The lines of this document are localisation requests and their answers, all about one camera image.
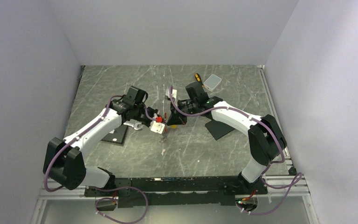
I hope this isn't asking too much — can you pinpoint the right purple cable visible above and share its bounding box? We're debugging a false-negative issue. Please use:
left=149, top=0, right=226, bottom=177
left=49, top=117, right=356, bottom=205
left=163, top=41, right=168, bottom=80
left=168, top=86, right=304, bottom=216

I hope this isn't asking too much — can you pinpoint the purple cable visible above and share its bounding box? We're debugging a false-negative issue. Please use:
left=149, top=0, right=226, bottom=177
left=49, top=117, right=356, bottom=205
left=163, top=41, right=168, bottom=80
left=43, top=95, right=149, bottom=224
left=168, top=86, right=304, bottom=216

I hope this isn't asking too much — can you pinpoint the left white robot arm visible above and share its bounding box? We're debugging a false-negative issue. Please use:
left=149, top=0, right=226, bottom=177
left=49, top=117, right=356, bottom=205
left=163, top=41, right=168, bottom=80
left=43, top=86, right=165, bottom=196

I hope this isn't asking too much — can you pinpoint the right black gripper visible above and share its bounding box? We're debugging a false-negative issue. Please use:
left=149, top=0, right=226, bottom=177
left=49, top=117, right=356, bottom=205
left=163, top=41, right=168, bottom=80
left=167, top=98, right=199, bottom=125

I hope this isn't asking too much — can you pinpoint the black flat rectangular pad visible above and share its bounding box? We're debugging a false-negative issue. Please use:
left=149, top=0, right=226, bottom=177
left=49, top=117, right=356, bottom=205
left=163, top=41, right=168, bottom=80
left=205, top=120, right=234, bottom=140

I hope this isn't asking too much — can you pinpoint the white square box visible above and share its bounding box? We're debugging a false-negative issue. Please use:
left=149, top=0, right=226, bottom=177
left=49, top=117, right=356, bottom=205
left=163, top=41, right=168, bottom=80
left=203, top=74, right=222, bottom=91

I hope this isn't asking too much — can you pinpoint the yellow black screwdriver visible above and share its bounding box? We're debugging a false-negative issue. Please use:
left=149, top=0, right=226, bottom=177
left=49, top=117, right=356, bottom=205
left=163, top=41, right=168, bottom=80
left=194, top=73, right=203, bottom=85

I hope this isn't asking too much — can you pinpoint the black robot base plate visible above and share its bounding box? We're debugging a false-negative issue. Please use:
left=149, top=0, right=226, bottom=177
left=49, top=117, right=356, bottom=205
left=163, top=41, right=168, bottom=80
left=84, top=175, right=268, bottom=208

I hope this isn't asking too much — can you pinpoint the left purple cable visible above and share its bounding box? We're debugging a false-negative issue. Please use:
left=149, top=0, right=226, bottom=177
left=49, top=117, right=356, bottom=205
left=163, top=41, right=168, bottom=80
left=43, top=95, right=149, bottom=224

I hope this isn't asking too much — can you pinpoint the aluminium frame rail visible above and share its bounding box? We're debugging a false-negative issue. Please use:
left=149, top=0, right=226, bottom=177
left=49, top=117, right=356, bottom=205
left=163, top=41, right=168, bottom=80
left=38, top=183, right=86, bottom=200

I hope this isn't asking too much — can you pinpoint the black box with label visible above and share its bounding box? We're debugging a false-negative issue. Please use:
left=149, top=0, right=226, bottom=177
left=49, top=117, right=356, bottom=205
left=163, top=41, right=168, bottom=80
left=101, top=125, right=128, bottom=146

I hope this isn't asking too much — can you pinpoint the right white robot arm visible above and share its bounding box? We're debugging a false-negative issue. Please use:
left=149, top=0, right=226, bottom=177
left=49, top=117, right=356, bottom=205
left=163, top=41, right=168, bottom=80
left=165, top=82, right=287, bottom=194

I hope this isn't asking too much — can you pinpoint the silver open-end wrench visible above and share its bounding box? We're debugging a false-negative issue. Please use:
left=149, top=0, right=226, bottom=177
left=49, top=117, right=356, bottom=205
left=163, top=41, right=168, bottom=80
left=124, top=121, right=143, bottom=131

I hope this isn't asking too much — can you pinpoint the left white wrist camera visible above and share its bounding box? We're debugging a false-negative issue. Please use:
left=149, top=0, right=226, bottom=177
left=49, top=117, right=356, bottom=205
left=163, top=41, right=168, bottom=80
left=149, top=117, right=165, bottom=134

